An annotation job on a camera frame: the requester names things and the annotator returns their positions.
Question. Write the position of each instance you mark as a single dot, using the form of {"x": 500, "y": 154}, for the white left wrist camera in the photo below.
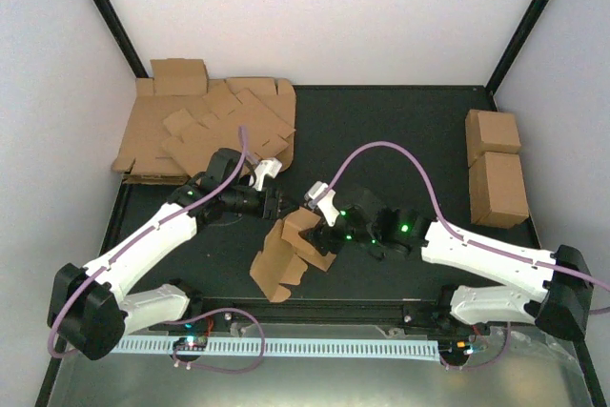
{"x": 266, "y": 168}

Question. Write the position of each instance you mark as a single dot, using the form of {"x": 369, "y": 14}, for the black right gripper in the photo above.
{"x": 320, "y": 237}

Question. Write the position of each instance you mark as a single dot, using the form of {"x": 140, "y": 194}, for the black corner frame post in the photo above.
{"x": 121, "y": 37}
{"x": 518, "y": 39}

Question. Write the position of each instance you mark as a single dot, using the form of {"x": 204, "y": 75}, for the small folded cardboard box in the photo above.
{"x": 179, "y": 77}

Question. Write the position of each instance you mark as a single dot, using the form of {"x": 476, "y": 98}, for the light blue slotted cable duct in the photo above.
{"x": 278, "y": 347}

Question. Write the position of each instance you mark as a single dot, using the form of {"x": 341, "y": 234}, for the metal base plate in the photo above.
{"x": 516, "y": 366}

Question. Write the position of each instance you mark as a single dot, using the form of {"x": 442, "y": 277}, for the folded cardboard box front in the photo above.
{"x": 497, "y": 191}

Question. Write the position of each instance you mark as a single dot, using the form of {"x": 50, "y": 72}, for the black left corner frame post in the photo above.
{"x": 121, "y": 37}

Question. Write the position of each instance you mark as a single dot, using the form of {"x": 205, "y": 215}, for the loose top cardboard blank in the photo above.
{"x": 195, "y": 134}

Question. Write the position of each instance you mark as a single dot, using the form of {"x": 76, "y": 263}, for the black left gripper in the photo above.
{"x": 272, "y": 211}

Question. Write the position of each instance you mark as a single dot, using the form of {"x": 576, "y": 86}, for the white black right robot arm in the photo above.
{"x": 547, "y": 289}

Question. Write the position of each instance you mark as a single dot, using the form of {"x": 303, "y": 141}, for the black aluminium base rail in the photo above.
{"x": 424, "y": 315}

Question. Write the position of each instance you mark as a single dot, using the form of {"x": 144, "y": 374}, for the stack of flat cardboard blanks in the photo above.
{"x": 140, "y": 157}

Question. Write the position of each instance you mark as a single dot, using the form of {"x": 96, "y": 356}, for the black right corner frame post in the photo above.
{"x": 518, "y": 39}

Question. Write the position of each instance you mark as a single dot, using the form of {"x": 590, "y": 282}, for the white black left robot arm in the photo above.
{"x": 93, "y": 307}

